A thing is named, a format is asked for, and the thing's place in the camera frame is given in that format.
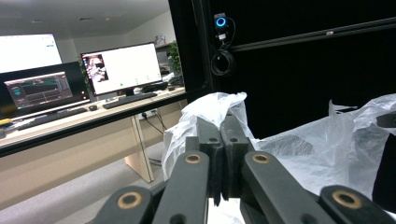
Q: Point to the green potted plant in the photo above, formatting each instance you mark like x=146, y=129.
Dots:
x=174, y=57

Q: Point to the black curtain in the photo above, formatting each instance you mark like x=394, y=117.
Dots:
x=295, y=77

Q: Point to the black monitor dark display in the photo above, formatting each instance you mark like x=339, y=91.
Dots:
x=40, y=90

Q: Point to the large white screen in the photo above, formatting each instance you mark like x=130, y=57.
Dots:
x=28, y=53

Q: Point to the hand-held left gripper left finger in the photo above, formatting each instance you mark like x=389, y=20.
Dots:
x=211, y=146

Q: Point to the black computer mouse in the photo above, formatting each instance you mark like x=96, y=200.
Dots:
x=93, y=108

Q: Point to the long wooden desk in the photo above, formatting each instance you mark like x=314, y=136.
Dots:
x=77, y=149

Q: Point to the white plastic bag yellow smiley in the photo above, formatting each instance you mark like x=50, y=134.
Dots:
x=311, y=161

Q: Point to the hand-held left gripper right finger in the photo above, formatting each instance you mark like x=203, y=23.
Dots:
x=235, y=143

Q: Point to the black monitor white display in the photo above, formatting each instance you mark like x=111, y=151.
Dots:
x=124, y=68

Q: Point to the black keyboard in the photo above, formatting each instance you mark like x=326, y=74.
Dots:
x=53, y=117
x=129, y=100

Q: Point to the black metal bar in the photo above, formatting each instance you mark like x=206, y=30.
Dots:
x=311, y=34

